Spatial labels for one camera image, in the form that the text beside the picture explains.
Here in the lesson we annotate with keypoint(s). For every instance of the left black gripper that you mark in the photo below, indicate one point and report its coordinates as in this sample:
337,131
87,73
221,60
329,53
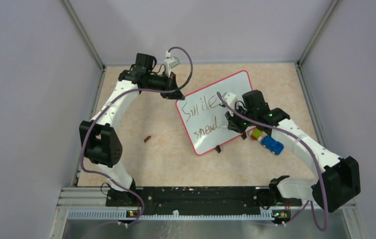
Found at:
171,83

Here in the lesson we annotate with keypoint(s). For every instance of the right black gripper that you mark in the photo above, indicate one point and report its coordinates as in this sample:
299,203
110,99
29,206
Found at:
232,117

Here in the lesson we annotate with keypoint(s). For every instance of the pink-framed whiteboard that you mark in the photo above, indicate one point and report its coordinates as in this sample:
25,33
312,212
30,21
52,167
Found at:
202,115

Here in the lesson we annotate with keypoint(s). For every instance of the brown marker cap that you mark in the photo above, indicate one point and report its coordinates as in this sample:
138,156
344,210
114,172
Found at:
146,138

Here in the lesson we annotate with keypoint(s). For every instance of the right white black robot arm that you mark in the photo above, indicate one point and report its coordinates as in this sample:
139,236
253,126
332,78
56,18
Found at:
337,179

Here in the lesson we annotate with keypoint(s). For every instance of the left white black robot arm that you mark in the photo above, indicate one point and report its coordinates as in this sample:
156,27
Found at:
99,139

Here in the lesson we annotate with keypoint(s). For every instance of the colourful toy brick figure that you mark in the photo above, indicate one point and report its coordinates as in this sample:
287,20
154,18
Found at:
256,135

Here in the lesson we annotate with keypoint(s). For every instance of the blue toy car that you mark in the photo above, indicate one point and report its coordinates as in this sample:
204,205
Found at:
274,146

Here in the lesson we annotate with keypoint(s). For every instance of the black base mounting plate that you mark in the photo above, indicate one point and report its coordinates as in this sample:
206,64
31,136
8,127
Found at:
199,201

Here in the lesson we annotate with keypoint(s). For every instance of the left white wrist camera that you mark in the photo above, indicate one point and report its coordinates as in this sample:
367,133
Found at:
170,62

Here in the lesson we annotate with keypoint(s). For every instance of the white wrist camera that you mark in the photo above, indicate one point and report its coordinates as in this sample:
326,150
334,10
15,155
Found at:
170,62
230,99

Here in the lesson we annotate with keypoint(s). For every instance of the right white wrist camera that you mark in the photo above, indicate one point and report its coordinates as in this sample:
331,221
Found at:
230,99

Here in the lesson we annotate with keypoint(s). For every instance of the aluminium frame rail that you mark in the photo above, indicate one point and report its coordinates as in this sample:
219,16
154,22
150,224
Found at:
81,213

